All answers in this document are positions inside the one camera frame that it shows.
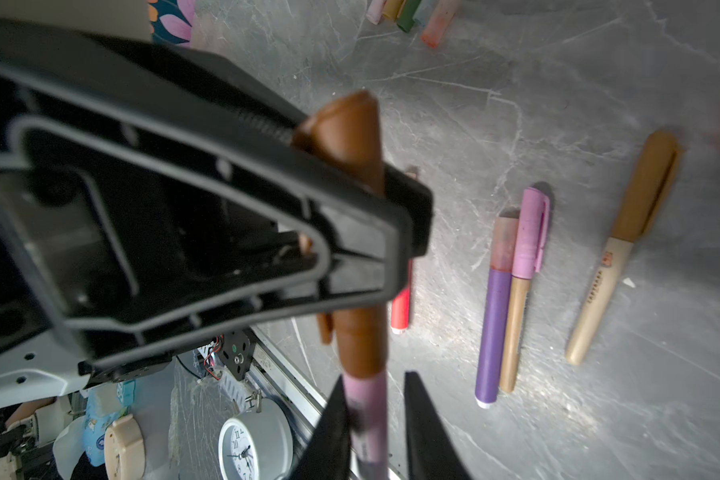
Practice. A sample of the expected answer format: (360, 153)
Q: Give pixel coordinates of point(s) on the lilac cap beige pen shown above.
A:
(529, 249)

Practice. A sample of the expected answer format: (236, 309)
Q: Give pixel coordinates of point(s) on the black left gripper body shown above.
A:
(120, 243)

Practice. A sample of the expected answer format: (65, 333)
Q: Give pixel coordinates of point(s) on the green pen cap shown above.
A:
(405, 19)

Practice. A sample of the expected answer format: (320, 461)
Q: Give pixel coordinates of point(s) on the tan pen cap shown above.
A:
(392, 8)

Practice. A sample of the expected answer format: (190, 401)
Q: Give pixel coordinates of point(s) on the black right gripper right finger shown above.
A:
(430, 453)

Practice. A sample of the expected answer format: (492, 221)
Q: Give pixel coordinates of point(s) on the brown lilac pen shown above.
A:
(346, 134)

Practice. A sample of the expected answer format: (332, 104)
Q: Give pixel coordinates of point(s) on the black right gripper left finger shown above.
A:
(328, 452)

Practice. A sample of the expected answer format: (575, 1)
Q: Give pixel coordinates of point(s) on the beige capybara pen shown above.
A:
(649, 186)

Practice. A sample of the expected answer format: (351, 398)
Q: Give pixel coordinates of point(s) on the pink highlighter pen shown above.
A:
(401, 306)

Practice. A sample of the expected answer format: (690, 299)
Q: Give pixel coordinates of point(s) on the purple highlighter pen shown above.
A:
(496, 311)

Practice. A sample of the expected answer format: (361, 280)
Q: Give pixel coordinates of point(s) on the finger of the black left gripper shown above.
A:
(362, 241)

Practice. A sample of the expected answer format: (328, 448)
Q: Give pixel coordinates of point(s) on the white analog clock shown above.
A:
(256, 444)

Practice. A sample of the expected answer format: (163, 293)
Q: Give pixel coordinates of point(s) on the pink pen cap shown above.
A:
(374, 11)

